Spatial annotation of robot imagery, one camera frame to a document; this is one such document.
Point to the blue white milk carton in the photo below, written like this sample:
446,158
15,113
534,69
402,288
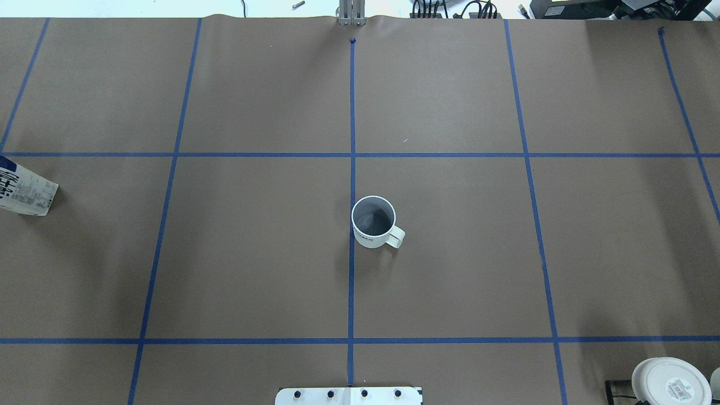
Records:
25,192

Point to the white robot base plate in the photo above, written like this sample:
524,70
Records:
351,395

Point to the white mug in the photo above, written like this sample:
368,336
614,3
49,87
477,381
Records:
374,225

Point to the aluminium frame post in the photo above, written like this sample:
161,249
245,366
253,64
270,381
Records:
351,13

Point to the black dish rack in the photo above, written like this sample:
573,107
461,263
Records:
620,392

